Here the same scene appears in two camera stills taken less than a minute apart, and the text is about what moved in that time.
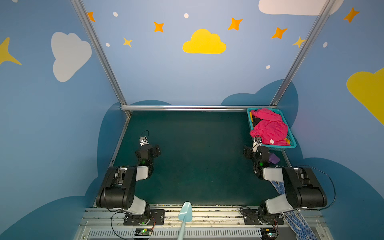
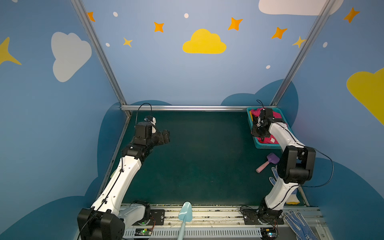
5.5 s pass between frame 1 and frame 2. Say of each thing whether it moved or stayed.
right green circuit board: stayed
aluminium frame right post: stayed
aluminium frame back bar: stayed
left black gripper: moved
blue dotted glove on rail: stayed
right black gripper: moved
